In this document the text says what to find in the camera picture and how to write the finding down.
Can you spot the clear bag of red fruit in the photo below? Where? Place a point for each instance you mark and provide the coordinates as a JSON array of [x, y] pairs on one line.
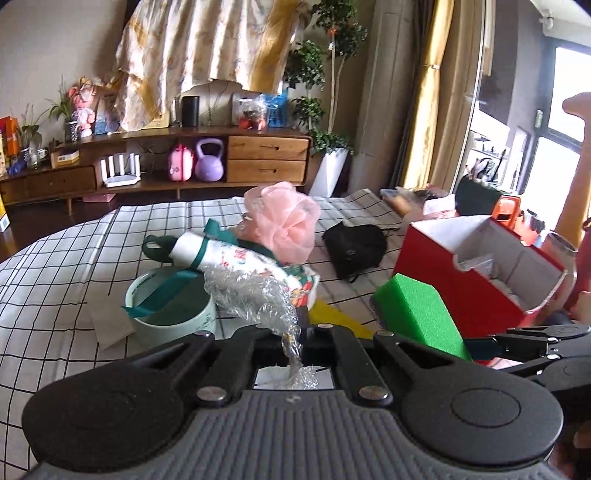
[[249, 115]]

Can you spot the red cardboard box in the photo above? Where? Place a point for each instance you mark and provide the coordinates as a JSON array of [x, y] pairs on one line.
[[429, 263]]

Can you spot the purple kettlebell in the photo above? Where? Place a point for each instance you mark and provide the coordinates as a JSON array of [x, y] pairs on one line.
[[208, 166]]

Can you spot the white planter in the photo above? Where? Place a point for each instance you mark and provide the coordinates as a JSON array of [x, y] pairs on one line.
[[328, 173]]

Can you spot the floral yellow draped sheet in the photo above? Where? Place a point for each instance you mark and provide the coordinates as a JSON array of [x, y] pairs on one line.
[[194, 50]]

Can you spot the tall green potted tree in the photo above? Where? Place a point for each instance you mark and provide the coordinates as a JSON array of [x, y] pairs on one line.
[[307, 64]]

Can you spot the white steel tumbler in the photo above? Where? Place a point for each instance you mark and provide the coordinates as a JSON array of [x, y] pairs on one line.
[[559, 251]]

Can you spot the white tissue paper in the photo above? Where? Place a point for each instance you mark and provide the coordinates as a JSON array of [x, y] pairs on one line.
[[106, 327]]

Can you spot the white router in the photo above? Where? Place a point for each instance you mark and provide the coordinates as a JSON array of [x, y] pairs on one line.
[[121, 173]]

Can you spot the person's right forearm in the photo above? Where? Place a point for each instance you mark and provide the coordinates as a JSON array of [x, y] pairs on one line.
[[575, 184]]

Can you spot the white shell-shaped ornament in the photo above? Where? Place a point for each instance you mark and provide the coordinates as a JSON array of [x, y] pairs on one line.
[[217, 99]]

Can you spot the pink doll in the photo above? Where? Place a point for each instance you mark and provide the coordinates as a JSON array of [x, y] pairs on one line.
[[84, 113]]

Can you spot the pink toy case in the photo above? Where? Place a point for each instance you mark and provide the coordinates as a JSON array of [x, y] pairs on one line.
[[180, 164]]

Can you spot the small plant in glass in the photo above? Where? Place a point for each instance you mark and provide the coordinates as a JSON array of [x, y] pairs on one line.
[[70, 129]]

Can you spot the green sponge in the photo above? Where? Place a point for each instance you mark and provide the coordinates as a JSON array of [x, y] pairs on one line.
[[418, 309]]

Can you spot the small yellow label box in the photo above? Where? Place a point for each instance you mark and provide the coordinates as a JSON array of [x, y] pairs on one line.
[[64, 158]]

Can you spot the yellow carton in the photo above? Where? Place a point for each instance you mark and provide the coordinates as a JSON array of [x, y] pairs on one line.
[[3, 217]]

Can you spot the wooden TV cabinet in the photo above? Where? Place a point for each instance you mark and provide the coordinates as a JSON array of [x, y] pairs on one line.
[[152, 136]]

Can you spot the black cylinder speaker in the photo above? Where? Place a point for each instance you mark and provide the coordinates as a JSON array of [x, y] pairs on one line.
[[190, 111]]

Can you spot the clear plastic wrap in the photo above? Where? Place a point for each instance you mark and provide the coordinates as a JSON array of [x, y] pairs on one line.
[[251, 295]]

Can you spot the pink tray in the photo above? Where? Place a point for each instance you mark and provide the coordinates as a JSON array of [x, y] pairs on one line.
[[99, 198]]

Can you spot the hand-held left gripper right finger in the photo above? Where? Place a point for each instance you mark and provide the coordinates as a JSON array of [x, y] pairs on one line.
[[323, 337]]

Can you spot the black face mask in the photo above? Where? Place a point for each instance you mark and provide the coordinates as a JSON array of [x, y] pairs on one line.
[[355, 249]]

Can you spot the beige standing air conditioner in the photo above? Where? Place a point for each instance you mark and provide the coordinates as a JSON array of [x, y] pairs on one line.
[[388, 92]]

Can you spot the green orange desk organizer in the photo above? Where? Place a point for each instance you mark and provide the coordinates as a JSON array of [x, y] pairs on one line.
[[480, 198]]

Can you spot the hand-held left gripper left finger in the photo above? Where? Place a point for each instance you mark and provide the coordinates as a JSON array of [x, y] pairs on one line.
[[258, 341]]

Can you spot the yellow curtain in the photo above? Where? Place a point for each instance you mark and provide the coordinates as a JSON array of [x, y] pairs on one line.
[[443, 92]]

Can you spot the pink mesh bath pouf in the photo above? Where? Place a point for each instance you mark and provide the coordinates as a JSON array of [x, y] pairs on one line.
[[284, 219]]

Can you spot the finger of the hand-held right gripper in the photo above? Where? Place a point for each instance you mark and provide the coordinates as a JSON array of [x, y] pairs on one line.
[[521, 368], [545, 339]]

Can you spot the wooden cabinet drawer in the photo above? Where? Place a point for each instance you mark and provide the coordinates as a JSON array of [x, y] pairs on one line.
[[268, 148], [267, 171]]

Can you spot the mint green mug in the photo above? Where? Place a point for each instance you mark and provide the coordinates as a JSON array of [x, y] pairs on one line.
[[184, 330]]

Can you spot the black white checked sheet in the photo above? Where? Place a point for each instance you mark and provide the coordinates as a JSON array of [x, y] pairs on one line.
[[69, 258]]

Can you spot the yellow paper piece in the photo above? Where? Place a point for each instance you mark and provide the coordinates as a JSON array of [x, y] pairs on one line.
[[334, 318]]

